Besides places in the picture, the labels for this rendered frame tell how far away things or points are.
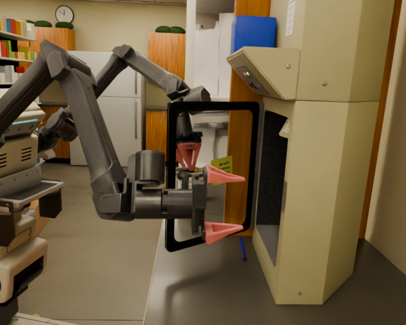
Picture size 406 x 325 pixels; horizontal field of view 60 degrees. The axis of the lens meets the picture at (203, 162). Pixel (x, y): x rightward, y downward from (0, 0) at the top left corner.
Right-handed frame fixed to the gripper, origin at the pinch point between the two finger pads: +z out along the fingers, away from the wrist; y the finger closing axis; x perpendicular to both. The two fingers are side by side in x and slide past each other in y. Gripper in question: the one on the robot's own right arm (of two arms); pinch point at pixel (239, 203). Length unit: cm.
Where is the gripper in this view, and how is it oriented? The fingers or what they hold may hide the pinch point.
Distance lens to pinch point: 67.7
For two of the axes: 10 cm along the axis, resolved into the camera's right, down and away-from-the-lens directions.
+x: -0.5, -2.2, 9.7
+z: 10.0, 0.0, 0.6
